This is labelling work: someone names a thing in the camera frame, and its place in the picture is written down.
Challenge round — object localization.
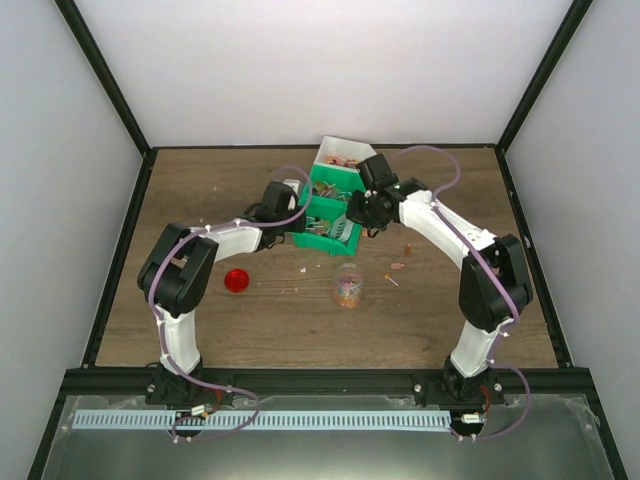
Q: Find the green candy bin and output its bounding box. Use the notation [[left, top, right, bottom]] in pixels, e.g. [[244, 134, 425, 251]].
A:
[[310, 164, 364, 202], [293, 196, 361, 257]]

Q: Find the red round lid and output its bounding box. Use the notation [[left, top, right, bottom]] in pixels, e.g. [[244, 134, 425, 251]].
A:
[[224, 268, 250, 293]]

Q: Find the white candy bin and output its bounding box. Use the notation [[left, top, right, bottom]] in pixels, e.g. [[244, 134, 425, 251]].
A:
[[314, 136, 376, 171]]

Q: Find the clear plastic cup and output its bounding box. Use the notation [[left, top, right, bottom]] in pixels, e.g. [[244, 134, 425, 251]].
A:
[[332, 263, 364, 309]]

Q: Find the light blue slotted scoop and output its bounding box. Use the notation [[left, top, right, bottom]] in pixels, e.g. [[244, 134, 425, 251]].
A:
[[327, 214, 354, 243]]

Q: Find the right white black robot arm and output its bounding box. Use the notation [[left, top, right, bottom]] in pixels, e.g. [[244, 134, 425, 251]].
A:
[[346, 154, 533, 403]]

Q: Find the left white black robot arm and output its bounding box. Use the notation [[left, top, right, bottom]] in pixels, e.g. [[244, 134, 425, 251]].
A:
[[137, 179, 305, 405]]

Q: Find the yellow lollipop on table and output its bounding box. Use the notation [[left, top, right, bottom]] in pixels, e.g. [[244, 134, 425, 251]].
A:
[[384, 274, 399, 287]]

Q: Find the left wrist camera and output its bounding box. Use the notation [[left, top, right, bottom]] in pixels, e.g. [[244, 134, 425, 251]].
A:
[[282, 179, 302, 210]]

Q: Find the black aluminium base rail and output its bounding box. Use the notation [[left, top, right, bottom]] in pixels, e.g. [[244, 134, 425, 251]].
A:
[[61, 367, 593, 407]]

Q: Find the light blue slotted cable duct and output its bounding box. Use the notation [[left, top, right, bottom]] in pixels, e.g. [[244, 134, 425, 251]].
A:
[[71, 410, 451, 432]]

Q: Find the black frame post right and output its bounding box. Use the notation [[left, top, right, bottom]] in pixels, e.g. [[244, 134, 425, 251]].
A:
[[497, 0, 595, 147]]

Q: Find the black frame post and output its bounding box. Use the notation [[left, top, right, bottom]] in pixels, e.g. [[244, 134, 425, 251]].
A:
[[497, 0, 595, 147], [53, 0, 152, 153]]

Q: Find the black frame post left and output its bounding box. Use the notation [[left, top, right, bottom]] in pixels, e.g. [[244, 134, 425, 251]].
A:
[[53, 0, 152, 153]]

